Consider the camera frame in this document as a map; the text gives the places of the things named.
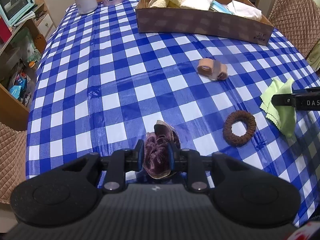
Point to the blue white checkered tablecloth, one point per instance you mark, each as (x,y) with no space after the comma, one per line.
(102,85)

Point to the purple velvet scrunchie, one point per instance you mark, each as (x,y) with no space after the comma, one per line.
(156,154)

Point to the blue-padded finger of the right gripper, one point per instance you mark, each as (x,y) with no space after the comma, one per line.
(307,99)

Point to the wooden shelf cabinet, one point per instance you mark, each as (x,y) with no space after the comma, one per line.
(22,39)

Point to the light blue surgical mask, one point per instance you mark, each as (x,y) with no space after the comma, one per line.
(218,7)

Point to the beige bandage roll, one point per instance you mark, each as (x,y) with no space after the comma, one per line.
(212,69)

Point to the light green cleaning cloth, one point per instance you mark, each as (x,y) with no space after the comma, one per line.
(284,117)

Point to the quilted brown chair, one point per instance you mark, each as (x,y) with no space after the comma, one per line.
(12,160)
(298,21)

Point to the right quilted brown chair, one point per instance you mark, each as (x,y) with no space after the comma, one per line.
(298,21)

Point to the left quilted brown chair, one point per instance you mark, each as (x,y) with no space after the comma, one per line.
(12,160)

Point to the red box on shelf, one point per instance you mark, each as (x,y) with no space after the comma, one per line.
(5,32)

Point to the brown cardboard box tray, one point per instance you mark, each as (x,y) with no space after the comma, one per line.
(189,21)

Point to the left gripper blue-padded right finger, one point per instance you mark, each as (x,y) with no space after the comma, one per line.
(190,162)

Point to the mint green toaster oven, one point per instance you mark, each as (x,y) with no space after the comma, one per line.
(13,10)

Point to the white mug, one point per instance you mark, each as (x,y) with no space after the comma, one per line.
(86,6)

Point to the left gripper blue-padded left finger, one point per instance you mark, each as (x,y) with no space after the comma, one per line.
(119,163)

